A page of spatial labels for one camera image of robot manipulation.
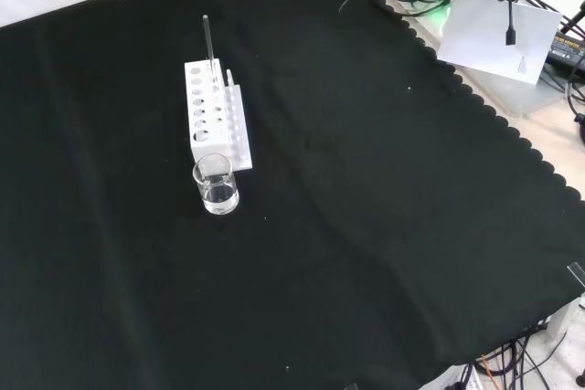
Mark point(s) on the white test tube rack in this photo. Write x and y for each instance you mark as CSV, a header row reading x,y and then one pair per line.
x,y
205,148

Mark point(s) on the black bench cloth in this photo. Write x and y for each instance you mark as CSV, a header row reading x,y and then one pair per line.
x,y
320,203

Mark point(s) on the clear glass beaker with water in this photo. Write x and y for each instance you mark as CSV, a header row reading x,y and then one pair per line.
x,y
219,198

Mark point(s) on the clear tape piece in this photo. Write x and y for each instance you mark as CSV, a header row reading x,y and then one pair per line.
x,y
577,273
352,386

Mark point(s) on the black power adapter yellow label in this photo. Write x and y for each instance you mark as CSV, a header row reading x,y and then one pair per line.
x,y
566,49

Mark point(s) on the white bench corner block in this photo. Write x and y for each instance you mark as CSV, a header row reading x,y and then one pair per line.
x,y
560,321

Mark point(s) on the black tripod leg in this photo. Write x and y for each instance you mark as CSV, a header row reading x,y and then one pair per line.
x,y
575,20

